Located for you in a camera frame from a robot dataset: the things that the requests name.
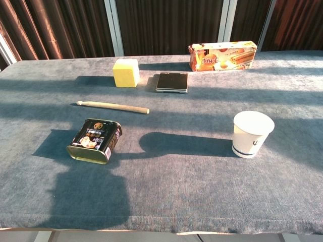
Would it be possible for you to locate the white paper cup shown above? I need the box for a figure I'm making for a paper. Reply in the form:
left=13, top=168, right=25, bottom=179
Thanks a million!
left=232, top=111, right=275, bottom=159

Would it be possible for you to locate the black luncheon meat can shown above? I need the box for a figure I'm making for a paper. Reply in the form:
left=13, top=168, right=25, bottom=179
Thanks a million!
left=66, top=118, right=123, bottom=165

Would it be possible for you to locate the grey window frame post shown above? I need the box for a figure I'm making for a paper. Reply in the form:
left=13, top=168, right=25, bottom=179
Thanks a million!
left=104, top=0, right=125, bottom=57
left=0, top=33, right=18, bottom=66
left=257, top=0, right=277, bottom=51
left=217, top=0, right=238, bottom=43

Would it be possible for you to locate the orange egg roll box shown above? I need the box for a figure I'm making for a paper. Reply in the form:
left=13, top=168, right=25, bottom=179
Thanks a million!
left=189, top=41, right=258, bottom=72

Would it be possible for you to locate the grey blue table cloth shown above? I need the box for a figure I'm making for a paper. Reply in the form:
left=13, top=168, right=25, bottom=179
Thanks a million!
left=0, top=51, right=323, bottom=235

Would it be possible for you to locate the yellow sponge block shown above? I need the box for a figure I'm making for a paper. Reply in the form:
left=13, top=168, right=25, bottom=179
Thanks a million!
left=112, top=58, right=140, bottom=88

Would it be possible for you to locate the dark brown curtain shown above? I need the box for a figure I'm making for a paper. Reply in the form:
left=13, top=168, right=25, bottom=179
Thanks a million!
left=0, top=0, right=323, bottom=72

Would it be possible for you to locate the small black digital scale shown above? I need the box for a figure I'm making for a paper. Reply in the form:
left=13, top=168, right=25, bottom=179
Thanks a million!
left=155, top=72, right=189, bottom=94

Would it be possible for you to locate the wooden drumstick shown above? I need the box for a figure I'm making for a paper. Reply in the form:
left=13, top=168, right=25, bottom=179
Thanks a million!
left=76, top=100, right=150, bottom=114

